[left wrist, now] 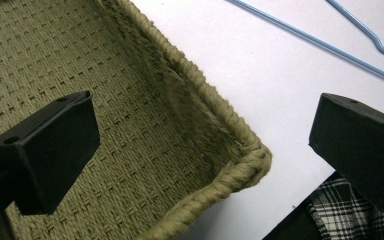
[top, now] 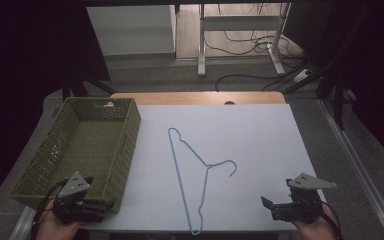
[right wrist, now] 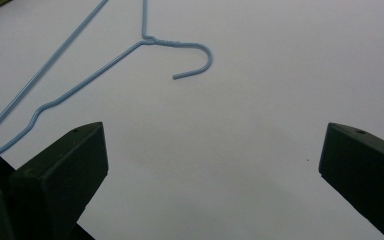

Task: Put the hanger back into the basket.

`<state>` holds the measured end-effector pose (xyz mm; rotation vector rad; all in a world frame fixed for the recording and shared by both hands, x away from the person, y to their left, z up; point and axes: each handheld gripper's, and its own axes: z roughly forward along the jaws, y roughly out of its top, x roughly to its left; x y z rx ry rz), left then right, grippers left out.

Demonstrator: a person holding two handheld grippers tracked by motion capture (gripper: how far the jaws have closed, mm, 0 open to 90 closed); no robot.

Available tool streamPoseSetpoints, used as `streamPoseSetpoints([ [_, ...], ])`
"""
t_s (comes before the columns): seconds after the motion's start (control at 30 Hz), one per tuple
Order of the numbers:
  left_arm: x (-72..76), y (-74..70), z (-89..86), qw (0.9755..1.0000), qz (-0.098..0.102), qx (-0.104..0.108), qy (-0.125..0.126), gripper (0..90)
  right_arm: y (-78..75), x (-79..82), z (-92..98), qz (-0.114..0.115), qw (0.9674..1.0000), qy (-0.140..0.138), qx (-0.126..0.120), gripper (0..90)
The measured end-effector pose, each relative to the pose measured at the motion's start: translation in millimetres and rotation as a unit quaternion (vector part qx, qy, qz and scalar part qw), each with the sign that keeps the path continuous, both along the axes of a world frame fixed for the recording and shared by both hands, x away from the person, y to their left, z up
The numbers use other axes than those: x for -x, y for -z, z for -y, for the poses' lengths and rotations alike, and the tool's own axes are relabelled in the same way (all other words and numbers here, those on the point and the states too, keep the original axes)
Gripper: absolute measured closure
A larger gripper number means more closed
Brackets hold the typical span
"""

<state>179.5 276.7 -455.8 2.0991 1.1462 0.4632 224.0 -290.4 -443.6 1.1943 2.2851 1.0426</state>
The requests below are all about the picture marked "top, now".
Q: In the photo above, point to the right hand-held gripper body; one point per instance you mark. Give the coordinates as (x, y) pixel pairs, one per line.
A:
(305, 200)

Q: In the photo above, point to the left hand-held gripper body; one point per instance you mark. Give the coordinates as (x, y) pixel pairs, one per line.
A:
(74, 187)

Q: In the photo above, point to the person's right hand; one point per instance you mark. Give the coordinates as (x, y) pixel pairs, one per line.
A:
(316, 230)

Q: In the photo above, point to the person's left hand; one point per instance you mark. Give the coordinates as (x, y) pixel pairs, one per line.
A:
(55, 228)

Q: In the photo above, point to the olive green woven basket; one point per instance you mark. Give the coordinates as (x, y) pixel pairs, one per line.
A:
(90, 143)

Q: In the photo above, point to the white table mat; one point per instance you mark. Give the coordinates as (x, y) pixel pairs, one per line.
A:
(263, 143)

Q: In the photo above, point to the black stand legs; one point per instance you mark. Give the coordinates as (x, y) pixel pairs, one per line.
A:
(76, 87)

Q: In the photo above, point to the black curtain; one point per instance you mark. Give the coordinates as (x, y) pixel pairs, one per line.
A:
(20, 83)
(373, 66)

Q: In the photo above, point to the white power strip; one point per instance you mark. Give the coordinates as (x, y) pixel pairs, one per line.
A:
(301, 75)

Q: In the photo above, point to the white cabinet panel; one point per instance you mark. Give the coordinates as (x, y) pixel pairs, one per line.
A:
(130, 30)

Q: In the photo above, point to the short metal rail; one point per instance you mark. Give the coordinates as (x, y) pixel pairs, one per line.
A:
(23, 225)

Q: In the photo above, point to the long metal floor rail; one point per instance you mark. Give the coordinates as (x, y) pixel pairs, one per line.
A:
(360, 166)

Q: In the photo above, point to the white metal desk frame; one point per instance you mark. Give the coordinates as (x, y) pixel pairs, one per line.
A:
(240, 23)

